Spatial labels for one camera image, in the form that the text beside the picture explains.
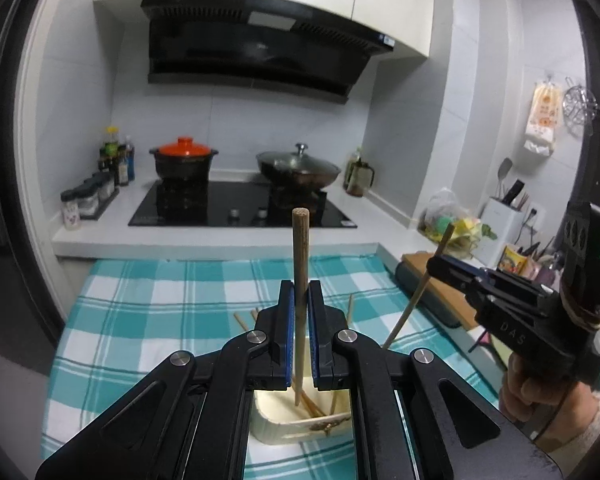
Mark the black wok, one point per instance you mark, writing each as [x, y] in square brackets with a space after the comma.
[300, 177]

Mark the grey spatula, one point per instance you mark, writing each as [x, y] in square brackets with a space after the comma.
[505, 170]

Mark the glass oil jar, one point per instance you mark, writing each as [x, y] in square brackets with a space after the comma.
[358, 177]

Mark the single wooden chopstick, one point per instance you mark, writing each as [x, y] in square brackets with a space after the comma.
[300, 250]
[420, 292]

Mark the white patterned jar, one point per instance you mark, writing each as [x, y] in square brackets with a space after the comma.
[71, 212]

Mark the white wall socket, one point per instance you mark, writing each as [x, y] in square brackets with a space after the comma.
[536, 217]

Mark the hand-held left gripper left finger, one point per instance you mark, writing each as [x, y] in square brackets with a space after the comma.
[291, 330]

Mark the black clay pot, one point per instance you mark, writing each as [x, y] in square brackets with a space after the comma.
[182, 166]

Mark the row of seasoning bottles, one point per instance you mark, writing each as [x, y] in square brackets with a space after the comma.
[97, 195]

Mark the glass wok lid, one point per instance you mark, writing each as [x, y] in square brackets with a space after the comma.
[300, 159]

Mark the black induction cooktop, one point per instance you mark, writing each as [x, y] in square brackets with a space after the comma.
[190, 210]

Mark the white utensil holder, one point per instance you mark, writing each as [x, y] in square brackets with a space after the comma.
[500, 232]

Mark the wooden cutting board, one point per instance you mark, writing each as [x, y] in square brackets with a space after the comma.
[445, 295]

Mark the purple cup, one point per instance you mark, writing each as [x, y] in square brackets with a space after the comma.
[547, 275]

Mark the person's right hand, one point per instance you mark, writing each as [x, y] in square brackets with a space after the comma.
[525, 395]

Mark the yellow box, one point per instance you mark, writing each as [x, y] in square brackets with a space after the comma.
[514, 260]

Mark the hanging printed bag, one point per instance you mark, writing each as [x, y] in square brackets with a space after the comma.
[542, 115]

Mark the dark sauce bottle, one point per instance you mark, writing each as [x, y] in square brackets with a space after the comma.
[126, 165]

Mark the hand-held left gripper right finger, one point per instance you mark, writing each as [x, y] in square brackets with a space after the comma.
[311, 330]

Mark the black range hood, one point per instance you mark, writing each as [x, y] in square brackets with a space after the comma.
[255, 55]

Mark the teal checked tablecloth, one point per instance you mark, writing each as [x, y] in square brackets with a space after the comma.
[155, 310]

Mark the orange pot lid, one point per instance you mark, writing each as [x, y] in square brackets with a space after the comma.
[185, 147]

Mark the yellow-capped sauce bottle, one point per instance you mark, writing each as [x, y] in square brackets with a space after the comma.
[111, 152]

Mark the cream utensil container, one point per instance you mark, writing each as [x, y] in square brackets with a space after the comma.
[280, 422]

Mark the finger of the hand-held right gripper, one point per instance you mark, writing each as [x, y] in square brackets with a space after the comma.
[510, 280]
[450, 274]

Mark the plastic bag of cloths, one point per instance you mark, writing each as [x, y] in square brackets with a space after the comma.
[450, 222]

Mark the metal steamer rack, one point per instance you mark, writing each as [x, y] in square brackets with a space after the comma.
[580, 105]

